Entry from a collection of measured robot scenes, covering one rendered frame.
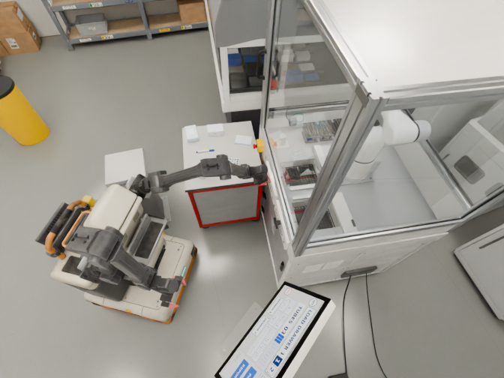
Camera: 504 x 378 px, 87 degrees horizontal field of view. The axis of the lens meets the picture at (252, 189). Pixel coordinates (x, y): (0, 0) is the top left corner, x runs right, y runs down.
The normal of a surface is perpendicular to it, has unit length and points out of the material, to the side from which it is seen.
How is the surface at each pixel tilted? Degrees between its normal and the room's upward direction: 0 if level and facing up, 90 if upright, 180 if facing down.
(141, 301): 0
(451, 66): 0
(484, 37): 0
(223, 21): 90
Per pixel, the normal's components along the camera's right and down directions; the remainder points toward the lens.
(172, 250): 0.03, -0.54
